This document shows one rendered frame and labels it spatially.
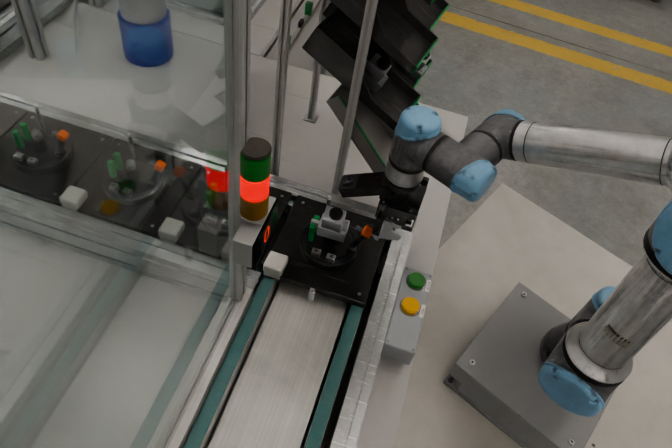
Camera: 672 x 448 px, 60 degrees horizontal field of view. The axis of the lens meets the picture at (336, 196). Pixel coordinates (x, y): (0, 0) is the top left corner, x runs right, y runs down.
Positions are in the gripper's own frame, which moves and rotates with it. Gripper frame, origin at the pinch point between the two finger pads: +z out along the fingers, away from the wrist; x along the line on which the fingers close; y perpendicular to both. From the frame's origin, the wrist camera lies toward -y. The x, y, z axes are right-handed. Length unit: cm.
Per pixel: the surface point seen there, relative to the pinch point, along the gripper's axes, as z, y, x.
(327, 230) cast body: 0.9, -10.1, -2.3
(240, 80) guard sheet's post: -49, -23, -21
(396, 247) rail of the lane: 10.2, 5.7, 6.3
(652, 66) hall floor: 106, 137, 292
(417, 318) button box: 10.2, 14.3, -10.7
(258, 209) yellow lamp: -23.0, -19.5, -21.0
